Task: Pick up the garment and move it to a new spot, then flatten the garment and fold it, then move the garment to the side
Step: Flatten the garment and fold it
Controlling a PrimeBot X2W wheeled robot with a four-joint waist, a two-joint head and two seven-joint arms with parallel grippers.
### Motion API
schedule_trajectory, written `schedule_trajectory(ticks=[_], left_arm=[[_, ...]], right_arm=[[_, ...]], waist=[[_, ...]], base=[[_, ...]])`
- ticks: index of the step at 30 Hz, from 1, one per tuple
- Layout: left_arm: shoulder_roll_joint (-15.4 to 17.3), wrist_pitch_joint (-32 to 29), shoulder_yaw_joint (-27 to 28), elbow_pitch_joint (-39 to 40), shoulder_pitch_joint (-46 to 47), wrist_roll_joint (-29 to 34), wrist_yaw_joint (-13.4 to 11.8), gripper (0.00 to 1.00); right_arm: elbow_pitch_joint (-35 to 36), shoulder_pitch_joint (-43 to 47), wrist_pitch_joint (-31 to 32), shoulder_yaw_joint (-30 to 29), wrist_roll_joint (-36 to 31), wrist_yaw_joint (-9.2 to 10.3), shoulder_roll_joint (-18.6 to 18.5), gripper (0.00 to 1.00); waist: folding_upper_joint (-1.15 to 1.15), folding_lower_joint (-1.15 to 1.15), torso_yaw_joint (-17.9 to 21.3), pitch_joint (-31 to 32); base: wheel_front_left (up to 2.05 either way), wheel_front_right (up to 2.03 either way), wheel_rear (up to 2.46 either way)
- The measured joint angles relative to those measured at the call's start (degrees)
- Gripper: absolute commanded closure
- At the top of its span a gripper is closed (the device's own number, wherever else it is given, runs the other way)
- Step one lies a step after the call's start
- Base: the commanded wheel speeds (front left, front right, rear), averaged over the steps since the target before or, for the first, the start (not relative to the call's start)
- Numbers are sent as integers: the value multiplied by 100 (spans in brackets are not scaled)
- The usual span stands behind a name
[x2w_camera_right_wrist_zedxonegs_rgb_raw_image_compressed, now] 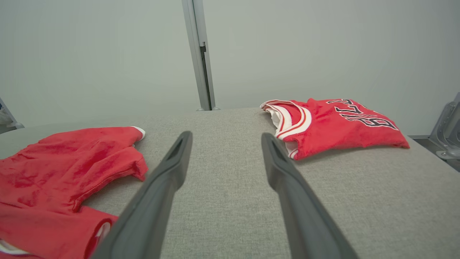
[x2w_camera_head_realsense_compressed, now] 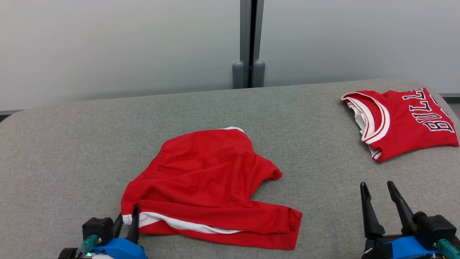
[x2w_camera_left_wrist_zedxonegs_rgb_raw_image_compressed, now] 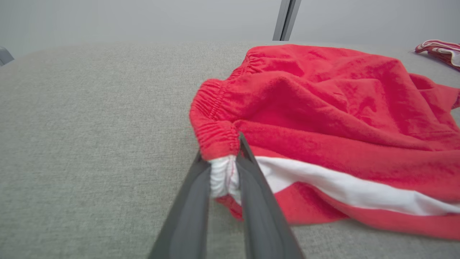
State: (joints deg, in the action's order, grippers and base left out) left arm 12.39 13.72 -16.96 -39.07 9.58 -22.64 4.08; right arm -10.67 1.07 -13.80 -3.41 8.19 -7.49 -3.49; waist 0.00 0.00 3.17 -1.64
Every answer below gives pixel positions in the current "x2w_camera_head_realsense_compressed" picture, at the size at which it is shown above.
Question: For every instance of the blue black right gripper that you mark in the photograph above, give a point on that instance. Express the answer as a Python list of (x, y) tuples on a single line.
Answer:
[(402, 248)]

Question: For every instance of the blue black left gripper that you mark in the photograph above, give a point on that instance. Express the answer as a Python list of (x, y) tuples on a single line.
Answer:
[(122, 250)]

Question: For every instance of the red Bulls basketball jersey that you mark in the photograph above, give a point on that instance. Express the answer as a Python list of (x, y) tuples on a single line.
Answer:
[(406, 126)]

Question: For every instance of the red shorts with white stripe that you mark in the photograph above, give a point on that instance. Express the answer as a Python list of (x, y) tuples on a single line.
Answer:
[(208, 180)]

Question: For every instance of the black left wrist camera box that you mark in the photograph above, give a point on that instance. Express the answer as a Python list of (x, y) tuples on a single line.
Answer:
[(97, 228)]

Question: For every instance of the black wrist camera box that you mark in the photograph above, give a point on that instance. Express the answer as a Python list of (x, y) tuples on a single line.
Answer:
[(436, 228), (97, 228)]

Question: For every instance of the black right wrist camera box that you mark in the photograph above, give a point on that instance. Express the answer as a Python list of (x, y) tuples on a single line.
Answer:
[(436, 228)]

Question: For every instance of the grey cylindrical post foot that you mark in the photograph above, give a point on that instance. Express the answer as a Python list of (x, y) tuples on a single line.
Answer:
[(238, 75), (258, 73)]

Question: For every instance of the grey partition frame post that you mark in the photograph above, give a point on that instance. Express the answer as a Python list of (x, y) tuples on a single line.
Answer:
[(246, 32)]

